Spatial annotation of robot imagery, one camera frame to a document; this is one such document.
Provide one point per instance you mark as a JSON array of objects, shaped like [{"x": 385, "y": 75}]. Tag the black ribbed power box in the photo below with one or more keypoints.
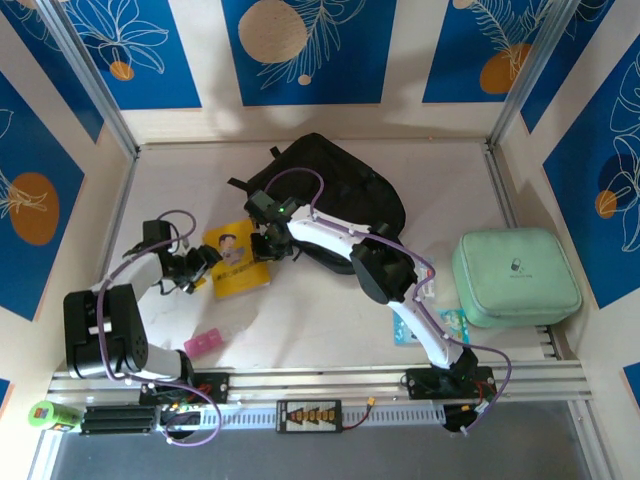
[{"x": 117, "y": 420}]

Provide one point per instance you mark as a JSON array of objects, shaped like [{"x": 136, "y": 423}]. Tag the pink and clear pill box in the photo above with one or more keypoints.
[{"x": 202, "y": 342}]

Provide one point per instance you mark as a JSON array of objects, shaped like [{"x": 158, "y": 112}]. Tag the aluminium frame post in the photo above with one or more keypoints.
[
  {"x": 95, "y": 85},
  {"x": 530, "y": 75}
]

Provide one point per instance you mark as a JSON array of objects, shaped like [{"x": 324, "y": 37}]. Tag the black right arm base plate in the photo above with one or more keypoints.
[{"x": 420, "y": 382}]

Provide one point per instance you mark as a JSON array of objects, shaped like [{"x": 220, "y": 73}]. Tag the aluminium rail beam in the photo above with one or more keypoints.
[{"x": 325, "y": 382}]

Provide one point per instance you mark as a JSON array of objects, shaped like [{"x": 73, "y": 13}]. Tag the black charging board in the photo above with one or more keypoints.
[{"x": 310, "y": 416}]

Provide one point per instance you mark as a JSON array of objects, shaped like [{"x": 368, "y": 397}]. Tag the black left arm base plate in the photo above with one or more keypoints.
[{"x": 215, "y": 387}]

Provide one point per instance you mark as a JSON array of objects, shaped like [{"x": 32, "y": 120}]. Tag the mint green zip pouch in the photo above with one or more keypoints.
[{"x": 520, "y": 275}]

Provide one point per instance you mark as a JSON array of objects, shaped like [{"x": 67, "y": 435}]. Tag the black backpack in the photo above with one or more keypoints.
[{"x": 345, "y": 180}]

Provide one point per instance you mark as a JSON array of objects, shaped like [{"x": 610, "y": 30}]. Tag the blue floral wall poster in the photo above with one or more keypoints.
[
  {"x": 555, "y": 75},
  {"x": 35, "y": 65},
  {"x": 460, "y": 50},
  {"x": 595, "y": 200},
  {"x": 150, "y": 50},
  {"x": 310, "y": 50},
  {"x": 30, "y": 200}
]

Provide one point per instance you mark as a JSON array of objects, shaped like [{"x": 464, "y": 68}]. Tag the light blue sachet packet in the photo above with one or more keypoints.
[{"x": 452, "y": 322}]

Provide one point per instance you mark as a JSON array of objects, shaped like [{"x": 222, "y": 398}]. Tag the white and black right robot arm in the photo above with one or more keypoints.
[{"x": 385, "y": 270}]

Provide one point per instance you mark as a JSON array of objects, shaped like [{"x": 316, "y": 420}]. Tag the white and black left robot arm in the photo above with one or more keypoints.
[{"x": 100, "y": 330}]

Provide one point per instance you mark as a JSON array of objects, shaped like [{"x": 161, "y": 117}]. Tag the yellow cartoon cover book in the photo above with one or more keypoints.
[{"x": 240, "y": 275}]

